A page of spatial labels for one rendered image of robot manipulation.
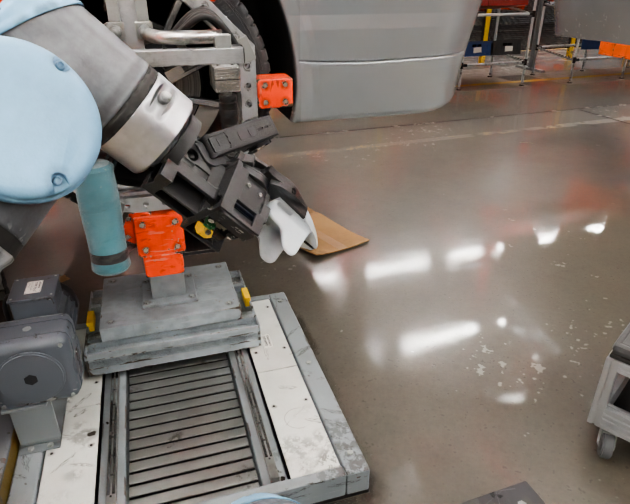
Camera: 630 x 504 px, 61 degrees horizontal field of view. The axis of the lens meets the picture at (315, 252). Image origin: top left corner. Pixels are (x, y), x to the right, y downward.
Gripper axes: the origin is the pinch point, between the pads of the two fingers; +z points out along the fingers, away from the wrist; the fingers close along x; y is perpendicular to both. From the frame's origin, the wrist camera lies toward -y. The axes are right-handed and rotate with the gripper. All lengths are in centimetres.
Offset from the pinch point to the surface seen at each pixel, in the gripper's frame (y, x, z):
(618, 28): -238, 1, 150
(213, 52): -48, -31, -12
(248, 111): -59, -47, 7
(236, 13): -75, -41, -9
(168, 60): -43, -36, -17
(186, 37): -47, -32, -17
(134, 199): -37, -73, 0
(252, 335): -28, -85, 54
